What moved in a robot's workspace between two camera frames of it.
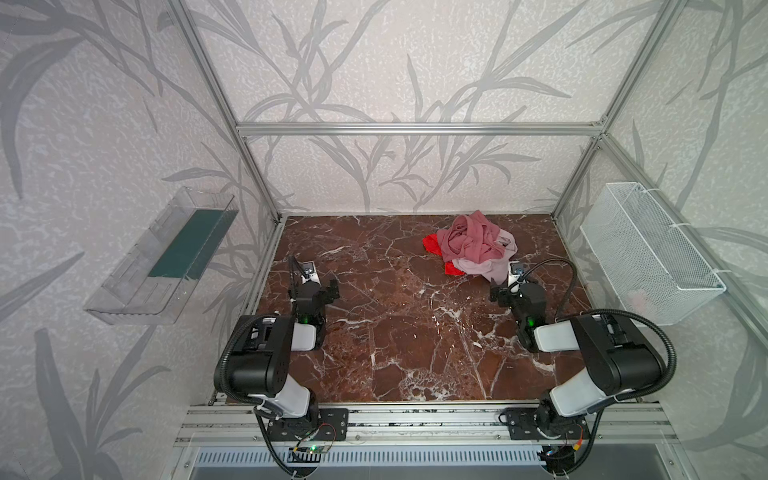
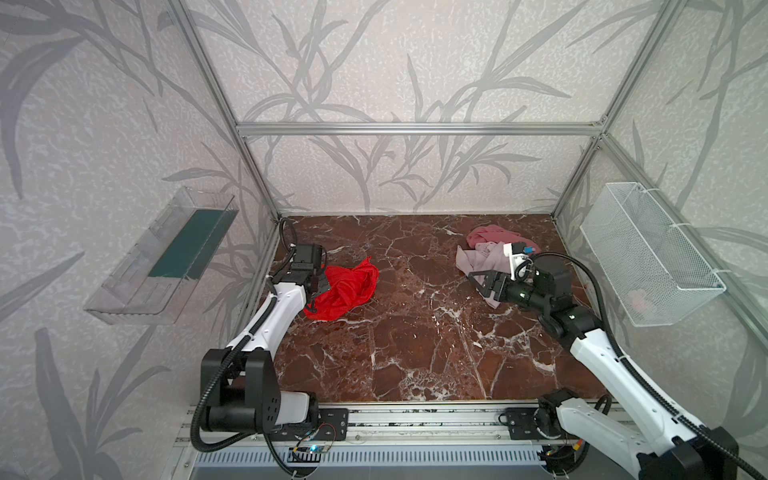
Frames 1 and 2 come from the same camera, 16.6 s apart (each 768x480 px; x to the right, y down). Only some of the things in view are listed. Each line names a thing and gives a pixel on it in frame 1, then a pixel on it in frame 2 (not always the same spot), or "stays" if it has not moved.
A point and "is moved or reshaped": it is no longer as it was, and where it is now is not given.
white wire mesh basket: [650, 266] stays
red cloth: [432, 243] → [349, 287]
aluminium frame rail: [325, 129] stays
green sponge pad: [195, 244] stays
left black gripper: [313, 289] → [321, 282]
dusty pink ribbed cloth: [470, 237] → [493, 233]
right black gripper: [513, 291] → [495, 282]
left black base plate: [322, 425] stays
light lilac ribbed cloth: [496, 270] is moved or reshaped
